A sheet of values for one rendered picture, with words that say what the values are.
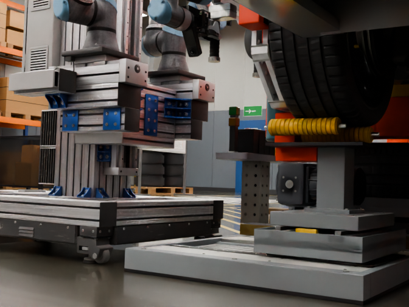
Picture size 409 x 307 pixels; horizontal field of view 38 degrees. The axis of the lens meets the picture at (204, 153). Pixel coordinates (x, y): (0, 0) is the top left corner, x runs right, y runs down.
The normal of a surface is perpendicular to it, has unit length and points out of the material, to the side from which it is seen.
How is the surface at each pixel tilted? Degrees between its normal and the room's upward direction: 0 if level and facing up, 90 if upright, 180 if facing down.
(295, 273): 90
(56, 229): 90
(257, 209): 90
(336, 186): 90
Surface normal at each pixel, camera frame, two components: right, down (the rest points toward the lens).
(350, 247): -0.54, -0.06
